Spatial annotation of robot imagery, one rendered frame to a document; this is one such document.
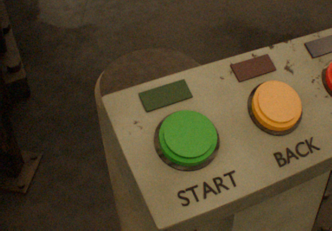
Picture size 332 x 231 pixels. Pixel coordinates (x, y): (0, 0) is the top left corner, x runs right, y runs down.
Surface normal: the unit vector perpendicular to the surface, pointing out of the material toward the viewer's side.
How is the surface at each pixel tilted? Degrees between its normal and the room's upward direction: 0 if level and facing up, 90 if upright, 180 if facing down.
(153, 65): 0
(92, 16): 0
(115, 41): 0
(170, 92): 20
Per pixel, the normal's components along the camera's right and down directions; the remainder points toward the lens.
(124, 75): -0.04, -0.73
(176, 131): 0.10, -0.47
